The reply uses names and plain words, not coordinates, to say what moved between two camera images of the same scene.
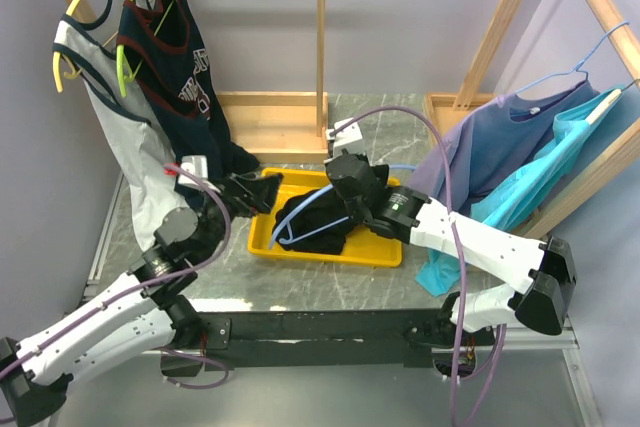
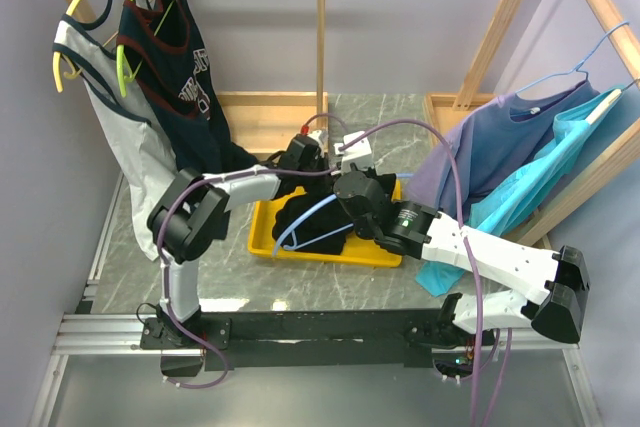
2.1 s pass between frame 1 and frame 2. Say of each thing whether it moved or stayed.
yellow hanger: stayed
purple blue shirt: stayed
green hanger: stayed
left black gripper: moved
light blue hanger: moved
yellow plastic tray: stayed
